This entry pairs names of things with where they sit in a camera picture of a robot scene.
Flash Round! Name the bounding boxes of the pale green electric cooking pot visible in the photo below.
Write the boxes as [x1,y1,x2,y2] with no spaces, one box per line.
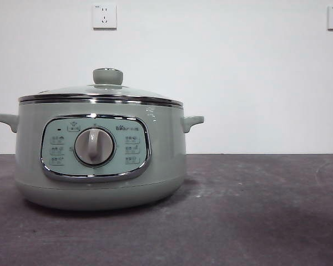
[0,101,205,212]

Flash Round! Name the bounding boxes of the glass lid with green knob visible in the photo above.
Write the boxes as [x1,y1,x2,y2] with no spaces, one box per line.
[18,67,184,105]

